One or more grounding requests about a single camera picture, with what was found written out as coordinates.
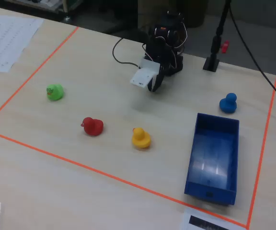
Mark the blue plastic box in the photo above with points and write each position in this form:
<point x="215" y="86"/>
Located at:
<point x="212" y="155"/>

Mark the orange tape outline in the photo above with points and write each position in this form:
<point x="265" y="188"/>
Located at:
<point x="56" y="156"/>

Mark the red clamp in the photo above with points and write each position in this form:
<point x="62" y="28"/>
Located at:
<point x="225" y="46"/>

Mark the yellow rubber duck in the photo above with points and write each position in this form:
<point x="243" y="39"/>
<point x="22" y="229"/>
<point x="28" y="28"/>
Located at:
<point x="141" y="139"/>

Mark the green rubber duck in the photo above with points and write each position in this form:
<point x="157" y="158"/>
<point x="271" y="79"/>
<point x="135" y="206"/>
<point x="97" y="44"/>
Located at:
<point x="55" y="92"/>

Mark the red rubber duck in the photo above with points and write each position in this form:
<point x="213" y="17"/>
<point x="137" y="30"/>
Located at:
<point x="93" y="126"/>

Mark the white printed paper sheet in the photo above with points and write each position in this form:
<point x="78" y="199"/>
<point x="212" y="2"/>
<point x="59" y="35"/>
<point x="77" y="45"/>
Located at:
<point x="3" y="43"/>

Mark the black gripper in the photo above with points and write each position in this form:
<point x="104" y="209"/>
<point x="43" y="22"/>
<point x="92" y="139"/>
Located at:
<point x="161" y="73"/>

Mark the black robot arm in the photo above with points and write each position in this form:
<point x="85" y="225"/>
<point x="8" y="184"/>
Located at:
<point x="168" y="33"/>

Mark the metal shelf cart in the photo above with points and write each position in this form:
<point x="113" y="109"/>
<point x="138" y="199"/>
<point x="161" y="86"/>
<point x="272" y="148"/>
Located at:
<point x="47" y="6"/>

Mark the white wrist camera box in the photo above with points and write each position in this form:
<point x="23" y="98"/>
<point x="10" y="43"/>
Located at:
<point x="144" y="75"/>

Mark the black camera stand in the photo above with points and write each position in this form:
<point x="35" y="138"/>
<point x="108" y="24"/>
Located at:
<point x="214" y="50"/>

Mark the blue rubber duck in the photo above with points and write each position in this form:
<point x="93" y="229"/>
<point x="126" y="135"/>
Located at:
<point x="228" y="104"/>

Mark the dark waste bin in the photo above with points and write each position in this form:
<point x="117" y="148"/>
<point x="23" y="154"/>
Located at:
<point x="195" y="13"/>

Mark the paper with black print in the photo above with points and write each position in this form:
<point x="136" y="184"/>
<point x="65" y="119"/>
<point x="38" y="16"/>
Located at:
<point x="207" y="221"/>

